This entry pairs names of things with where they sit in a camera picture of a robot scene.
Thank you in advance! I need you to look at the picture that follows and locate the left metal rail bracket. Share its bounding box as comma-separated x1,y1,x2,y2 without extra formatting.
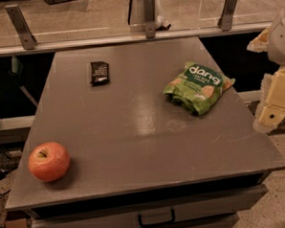
5,5,36,50

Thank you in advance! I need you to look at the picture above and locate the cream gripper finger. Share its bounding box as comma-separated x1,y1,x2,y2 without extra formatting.
253,66,285,133
247,28,270,53

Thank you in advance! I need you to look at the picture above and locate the grey drawer with handle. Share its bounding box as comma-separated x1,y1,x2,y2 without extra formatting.
32,185,267,228

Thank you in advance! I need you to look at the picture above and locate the right metal rail bracket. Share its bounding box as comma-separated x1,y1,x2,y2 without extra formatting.
217,0,238,31

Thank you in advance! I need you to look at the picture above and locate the green rice chip bag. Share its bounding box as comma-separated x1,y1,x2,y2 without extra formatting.
164,61,235,116

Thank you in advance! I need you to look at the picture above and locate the middle metal rail bracket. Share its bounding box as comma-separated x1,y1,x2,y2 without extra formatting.
143,0,156,39

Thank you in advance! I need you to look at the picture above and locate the metal rail bracket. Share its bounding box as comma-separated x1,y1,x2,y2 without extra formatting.
5,5,36,50
143,0,156,39
217,0,238,31

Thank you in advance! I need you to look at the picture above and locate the small black snack packet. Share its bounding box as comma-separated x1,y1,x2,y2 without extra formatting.
90,61,110,86

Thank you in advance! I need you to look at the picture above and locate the red apple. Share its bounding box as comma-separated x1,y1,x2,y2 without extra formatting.
28,142,71,182

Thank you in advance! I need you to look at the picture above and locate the horizontal aluminium rail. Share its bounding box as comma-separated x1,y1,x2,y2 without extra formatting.
0,22,271,57

